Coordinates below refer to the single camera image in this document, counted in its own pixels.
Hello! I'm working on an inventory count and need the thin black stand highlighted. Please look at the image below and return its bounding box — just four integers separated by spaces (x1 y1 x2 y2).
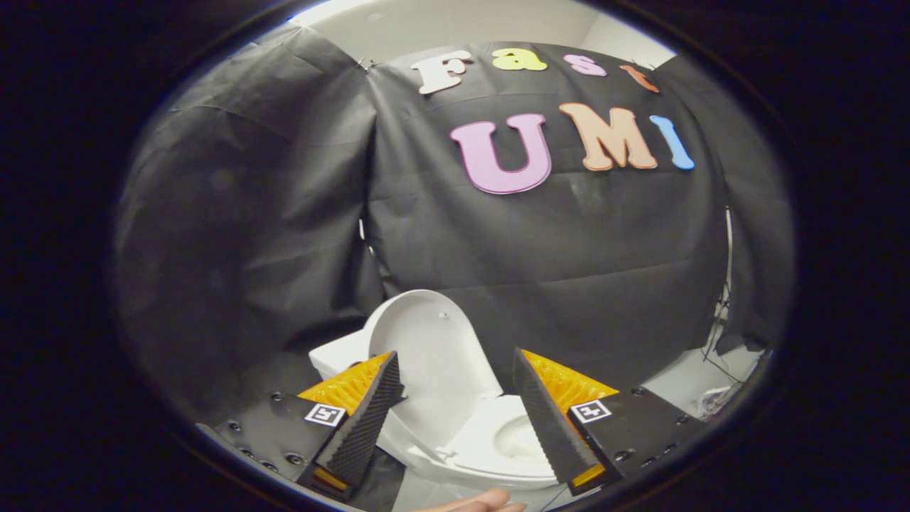
713 206 734 342

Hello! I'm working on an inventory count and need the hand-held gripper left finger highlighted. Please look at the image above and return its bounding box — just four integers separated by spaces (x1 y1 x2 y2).
213 350 406 498

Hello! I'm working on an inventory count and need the white toilet lid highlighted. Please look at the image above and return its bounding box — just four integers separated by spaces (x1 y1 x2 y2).
363 289 502 456

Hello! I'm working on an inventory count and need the tangle of cables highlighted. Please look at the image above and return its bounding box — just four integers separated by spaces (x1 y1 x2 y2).
700 384 747 420

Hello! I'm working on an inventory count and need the black backdrop cloth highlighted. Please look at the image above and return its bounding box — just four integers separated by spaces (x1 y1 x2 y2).
114 25 793 427

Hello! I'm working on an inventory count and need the white toilet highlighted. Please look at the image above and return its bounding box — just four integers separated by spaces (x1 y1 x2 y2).
308 289 569 491

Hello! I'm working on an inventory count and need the white toilet seat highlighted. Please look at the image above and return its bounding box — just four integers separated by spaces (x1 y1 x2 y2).
441 395 562 481

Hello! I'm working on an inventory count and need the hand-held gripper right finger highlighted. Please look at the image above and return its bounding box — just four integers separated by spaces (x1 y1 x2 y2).
512 347 712 497

